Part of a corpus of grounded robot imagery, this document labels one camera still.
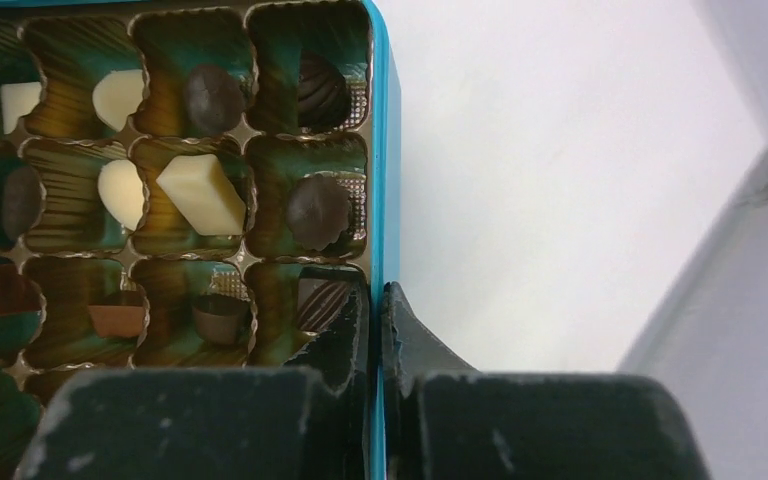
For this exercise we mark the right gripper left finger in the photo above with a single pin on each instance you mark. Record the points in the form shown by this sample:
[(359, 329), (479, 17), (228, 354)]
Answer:
[(307, 419)]

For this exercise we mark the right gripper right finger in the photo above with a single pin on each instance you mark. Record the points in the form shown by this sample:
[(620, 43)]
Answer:
[(447, 420)]

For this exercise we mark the teal chocolate box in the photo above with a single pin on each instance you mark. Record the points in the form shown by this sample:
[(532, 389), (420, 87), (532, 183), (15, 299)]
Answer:
[(299, 102)]

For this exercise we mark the white chocolate in box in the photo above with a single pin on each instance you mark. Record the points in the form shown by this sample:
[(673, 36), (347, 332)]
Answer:
[(199, 189)]

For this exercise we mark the oval white chocolate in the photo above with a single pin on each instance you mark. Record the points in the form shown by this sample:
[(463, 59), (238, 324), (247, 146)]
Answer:
[(121, 191)]

